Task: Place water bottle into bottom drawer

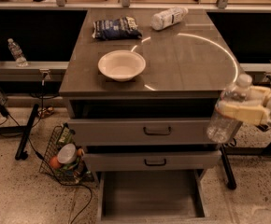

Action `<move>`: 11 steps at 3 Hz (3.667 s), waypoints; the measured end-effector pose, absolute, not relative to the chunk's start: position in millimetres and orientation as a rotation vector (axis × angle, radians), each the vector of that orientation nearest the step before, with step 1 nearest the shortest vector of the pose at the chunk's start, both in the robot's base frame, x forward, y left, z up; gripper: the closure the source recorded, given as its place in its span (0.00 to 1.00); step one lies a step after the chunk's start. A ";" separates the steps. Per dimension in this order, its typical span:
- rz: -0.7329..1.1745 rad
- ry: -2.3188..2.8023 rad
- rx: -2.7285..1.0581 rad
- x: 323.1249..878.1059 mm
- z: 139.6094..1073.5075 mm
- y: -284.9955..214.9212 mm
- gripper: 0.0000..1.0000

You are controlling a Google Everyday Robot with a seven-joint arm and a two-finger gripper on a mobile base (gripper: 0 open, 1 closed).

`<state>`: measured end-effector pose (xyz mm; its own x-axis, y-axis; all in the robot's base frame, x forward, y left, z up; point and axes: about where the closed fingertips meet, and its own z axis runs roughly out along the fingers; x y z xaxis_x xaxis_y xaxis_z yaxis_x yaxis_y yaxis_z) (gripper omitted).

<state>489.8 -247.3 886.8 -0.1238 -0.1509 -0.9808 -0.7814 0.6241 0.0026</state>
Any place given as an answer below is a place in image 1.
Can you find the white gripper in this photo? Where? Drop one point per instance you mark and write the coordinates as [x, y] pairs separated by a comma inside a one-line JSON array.
[[254, 112]]

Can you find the clear plastic water bottle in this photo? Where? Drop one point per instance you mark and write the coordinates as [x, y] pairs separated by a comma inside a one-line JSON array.
[[221, 127]]

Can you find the grey middle drawer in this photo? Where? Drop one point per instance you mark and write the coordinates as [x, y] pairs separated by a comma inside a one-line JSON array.
[[151, 161]]

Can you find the grey drawer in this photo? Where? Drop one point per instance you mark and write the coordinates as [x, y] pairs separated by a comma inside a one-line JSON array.
[[151, 161], [140, 132], [150, 197]]

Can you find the grey drawer cabinet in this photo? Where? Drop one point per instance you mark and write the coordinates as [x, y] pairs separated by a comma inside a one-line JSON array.
[[187, 66]]

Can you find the white lying bottle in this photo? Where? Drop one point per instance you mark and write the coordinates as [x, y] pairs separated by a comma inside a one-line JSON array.
[[167, 18]]

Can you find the grey bottom drawer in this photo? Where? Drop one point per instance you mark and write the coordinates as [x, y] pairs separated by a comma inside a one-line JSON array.
[[150, 197]]

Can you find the grey top drawer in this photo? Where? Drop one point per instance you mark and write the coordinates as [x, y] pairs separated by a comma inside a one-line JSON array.
[[140, 132]]

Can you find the small background water bottle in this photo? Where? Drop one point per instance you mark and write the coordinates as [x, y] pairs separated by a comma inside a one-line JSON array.
[[17, 53]]

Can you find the black table leg right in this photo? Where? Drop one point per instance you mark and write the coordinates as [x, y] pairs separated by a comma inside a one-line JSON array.
[[227, 150]]

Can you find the black table leg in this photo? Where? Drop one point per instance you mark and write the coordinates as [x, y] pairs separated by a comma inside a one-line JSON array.
[[227, 150], [21, 153]]

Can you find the white bowl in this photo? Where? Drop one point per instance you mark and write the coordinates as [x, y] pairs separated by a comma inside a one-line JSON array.
[[121, 65]]

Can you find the dark blue chip bag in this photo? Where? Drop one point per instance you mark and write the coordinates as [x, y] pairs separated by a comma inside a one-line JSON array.
[[122, 28]]

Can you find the green box in basket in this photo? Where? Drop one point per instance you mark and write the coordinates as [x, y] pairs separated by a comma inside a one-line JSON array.
[[65, 137]]

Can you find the white cup in basket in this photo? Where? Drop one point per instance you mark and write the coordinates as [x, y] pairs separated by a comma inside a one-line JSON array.
[[67, 154]]

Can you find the orange ball in basket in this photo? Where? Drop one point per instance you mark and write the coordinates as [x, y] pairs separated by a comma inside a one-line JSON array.
[[54, 163]]

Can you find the black table leg left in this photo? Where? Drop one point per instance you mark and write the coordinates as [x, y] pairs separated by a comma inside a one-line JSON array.
[[21, 153]]

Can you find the wire basket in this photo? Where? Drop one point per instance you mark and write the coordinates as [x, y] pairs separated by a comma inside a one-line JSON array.
[[72, 173]]

